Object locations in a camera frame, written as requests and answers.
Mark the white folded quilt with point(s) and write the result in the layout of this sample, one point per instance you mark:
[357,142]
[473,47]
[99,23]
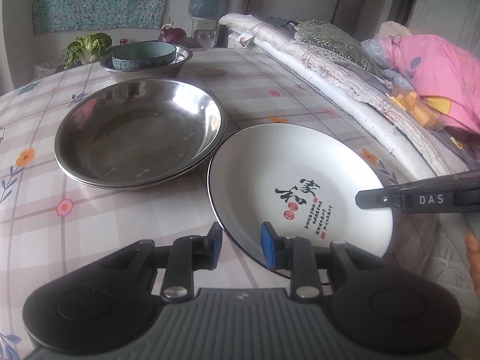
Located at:
[358,93]

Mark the dark leaf pattern pillow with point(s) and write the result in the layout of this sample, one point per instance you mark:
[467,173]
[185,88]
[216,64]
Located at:
[331,38]

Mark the shallow stainless steel plate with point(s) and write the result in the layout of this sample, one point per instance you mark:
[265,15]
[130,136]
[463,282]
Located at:
[139,99]

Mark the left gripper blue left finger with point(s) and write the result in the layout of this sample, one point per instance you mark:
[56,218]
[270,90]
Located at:
[185,256]

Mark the white ceramic calligraphy plate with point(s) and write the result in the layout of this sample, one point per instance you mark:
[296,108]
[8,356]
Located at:
[303,182]

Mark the green napa cabbage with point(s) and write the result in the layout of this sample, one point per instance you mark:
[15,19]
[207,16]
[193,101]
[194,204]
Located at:
[88,49]

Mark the white water dispenser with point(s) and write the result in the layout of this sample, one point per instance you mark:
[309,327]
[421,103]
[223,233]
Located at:
[204,31]

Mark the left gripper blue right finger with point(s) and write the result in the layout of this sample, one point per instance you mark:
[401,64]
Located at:
[296,256]

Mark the teal ceramic bowl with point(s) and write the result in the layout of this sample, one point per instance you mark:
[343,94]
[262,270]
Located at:
[142,55]

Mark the pink floral blanket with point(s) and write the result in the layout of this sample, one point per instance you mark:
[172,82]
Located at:
[445,75]

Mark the purple red cabbage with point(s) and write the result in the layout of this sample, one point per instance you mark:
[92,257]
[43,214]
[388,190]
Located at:
[171,34]

